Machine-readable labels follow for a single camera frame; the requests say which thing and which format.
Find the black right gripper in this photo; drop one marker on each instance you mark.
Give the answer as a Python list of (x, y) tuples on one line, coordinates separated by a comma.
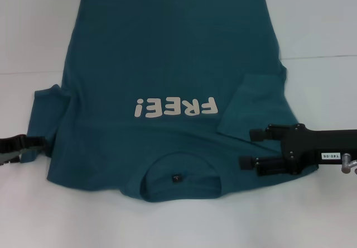
[(306, 147)]

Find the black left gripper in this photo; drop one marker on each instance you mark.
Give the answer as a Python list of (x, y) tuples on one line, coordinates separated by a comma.
[(11, 148)]

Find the teal shirt with FREE print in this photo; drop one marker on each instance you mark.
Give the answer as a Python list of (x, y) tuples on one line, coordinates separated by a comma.
[(167, 49)]

